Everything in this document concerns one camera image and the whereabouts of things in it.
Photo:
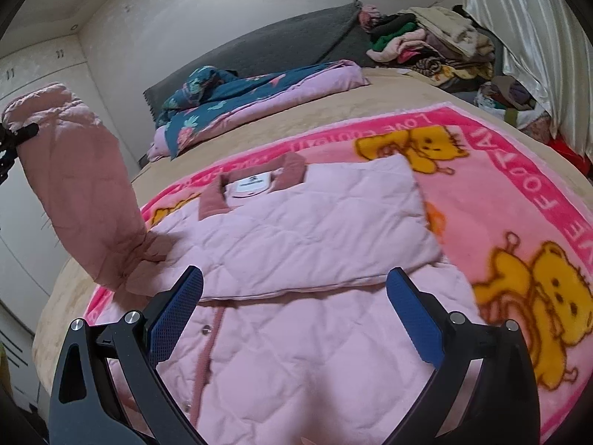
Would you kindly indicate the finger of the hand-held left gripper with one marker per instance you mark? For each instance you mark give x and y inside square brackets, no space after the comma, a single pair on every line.
[14,136]

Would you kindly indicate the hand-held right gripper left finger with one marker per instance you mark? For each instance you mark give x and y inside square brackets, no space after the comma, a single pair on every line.
[178,316]

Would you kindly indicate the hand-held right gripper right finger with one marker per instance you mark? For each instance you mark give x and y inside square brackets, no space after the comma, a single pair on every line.
[415,320]

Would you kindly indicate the pink quilted jacket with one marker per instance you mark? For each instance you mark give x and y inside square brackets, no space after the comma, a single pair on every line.
[296,241]

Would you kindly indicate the pile of mixed clothes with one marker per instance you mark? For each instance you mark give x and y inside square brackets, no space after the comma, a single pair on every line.
[431,41]

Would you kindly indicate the white wardrobe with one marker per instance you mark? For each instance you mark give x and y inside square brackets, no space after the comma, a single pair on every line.
[51,171]

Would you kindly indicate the pink bear printed blanket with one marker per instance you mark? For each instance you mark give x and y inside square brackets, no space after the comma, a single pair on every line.
[500,204]

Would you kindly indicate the blue floral folded quilt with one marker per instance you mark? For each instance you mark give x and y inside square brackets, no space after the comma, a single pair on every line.
[241,97]

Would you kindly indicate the beige bed cover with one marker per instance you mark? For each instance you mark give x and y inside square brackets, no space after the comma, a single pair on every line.
[296,116]

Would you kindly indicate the heap of patterned fabrics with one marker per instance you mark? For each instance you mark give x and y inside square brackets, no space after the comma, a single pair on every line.
[514,102]

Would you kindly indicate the white satin curtain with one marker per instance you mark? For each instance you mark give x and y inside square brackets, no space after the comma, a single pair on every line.
[523,28]

